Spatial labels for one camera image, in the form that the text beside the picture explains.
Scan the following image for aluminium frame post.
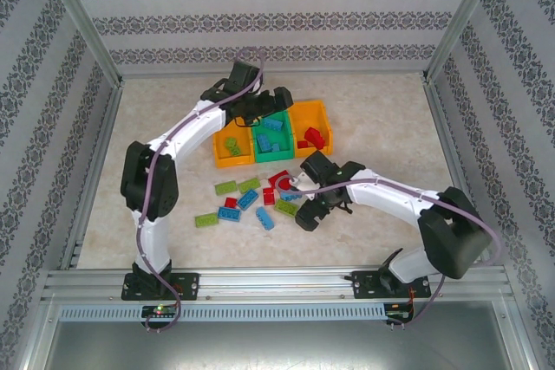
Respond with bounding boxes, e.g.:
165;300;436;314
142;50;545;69
36;0;125;85
422;0;507;84

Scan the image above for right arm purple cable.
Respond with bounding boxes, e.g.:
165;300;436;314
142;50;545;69
277;174;503;332

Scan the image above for large red lego brick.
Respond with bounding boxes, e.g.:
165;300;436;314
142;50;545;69
268;169;296;191

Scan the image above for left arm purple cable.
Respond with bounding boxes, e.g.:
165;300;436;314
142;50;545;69
136;47;265;334

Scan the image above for grey metal panel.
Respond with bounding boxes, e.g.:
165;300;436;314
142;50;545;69
41;320;519;370

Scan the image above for orange plastic container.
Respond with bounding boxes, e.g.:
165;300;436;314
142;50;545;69
212;125;257;170
288;100;335;159

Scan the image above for green plastic container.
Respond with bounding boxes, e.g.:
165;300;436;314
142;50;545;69
250;109;297;166

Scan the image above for aluminium mounting rail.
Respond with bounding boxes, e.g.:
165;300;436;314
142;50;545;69
41;266;515;302

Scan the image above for aluminium side rail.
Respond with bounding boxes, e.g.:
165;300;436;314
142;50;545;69
59;82;125;270
423;81;493;266

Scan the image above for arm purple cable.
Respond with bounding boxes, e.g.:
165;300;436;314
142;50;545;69
277;174;503;332
136;47;265;334

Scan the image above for grey slotted cable duct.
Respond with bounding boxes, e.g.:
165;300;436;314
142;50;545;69
58;303;388;321

